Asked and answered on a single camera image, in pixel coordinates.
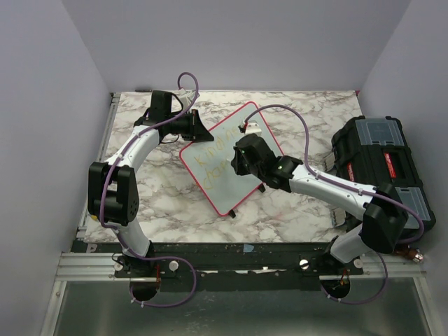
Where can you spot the aluminium frame profile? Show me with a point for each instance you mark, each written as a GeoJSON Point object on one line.
{"type": "Point", "coordinates": [74, 267]}

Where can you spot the pink framed whiteboard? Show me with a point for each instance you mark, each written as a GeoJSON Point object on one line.
{"type": "Point", "coordinates": [209, 164]}

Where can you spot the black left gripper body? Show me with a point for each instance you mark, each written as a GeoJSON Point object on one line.
{"type": "Point", "coordinates": [188, 124]}

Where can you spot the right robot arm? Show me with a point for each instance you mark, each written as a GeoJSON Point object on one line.
{"type": "Point", "coordinates": [378, 208]}

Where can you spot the black plastic toolbox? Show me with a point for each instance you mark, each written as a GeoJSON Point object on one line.
{"type": "Point", "coordinates": [374, 151]}

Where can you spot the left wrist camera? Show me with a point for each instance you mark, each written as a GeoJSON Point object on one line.
{"type": "Point", "coordinates": [185, 96]}

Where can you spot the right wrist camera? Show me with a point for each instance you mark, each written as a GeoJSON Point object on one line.
{"type": "Point", "coordinates": [252, 127]}

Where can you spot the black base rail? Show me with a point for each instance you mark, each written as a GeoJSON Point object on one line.
{"type": "Point", "coordinates": [179, 267]}

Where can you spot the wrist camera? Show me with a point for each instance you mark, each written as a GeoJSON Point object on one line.
{"type": "Point", "coordinates": [185, 96]}
{"type": "Point", "coordinates": [252, 127]}

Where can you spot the copper red connector plug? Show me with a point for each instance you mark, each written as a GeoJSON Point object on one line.
{"type": "Point", "coordinates": [409, 253]}

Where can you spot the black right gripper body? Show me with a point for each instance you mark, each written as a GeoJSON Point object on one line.
{"type": "Point", "coordinates": [241, 168]}

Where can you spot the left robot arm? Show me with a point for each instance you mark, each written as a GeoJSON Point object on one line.
{"type": "Point", "coordinates": [113, 196]}

